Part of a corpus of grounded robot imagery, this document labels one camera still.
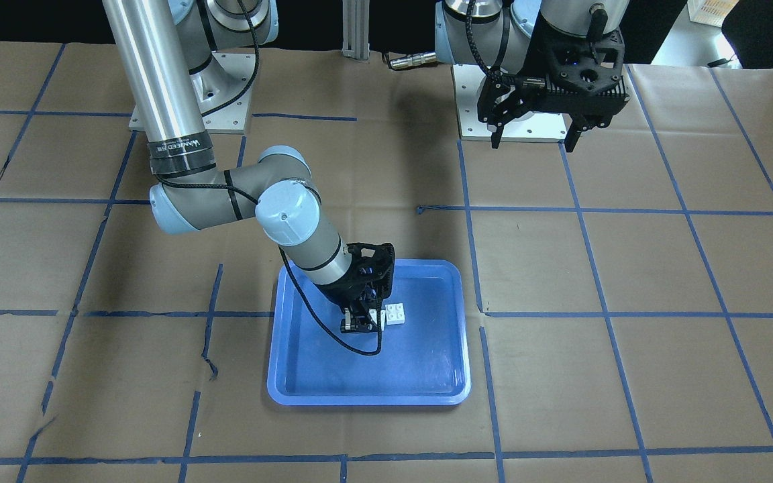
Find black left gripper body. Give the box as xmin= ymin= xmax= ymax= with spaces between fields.
xmin=521 ymin=16 xmax=631 ymax=128

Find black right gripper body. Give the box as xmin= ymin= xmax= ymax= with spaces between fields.
xmin=317 ymin=242 xmax=396 ymax=316

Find white block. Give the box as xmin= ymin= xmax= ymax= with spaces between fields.
xmin=382 ymin=303 xmax=406 ymax=326
xmin=368 ymin=309 xmax=387 ymax=332

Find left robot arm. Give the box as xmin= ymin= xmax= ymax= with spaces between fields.
xmin=435 ymin=1 xmax=631 ymax=152

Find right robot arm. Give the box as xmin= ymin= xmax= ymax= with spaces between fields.
xmin=103 ymin=1 xmax=395 ymax=333

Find blue plastic tray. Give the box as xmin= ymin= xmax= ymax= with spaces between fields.
xmin=266 ymin=259 xmax=472 ymax=406

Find brown paper table cover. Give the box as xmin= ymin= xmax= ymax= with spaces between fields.
xmin=0 ymin=42 xmax=773 ymax=482

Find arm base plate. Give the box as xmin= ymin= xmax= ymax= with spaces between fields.
xmin=451 ymin=63 xmax=570 ymax=143
xmin=128 ymin=52 xmax=256 ymax=135

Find aluminium frame post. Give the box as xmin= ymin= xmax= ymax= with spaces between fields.
xmin=341 ymin=0 xmax=370 ymax=63

